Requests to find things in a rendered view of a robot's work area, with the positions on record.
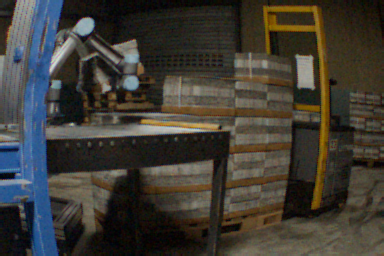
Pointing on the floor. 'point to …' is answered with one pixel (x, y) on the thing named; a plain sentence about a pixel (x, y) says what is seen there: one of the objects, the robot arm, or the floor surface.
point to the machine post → (31, 160)
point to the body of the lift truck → (333, 189)
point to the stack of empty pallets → (115, 99)
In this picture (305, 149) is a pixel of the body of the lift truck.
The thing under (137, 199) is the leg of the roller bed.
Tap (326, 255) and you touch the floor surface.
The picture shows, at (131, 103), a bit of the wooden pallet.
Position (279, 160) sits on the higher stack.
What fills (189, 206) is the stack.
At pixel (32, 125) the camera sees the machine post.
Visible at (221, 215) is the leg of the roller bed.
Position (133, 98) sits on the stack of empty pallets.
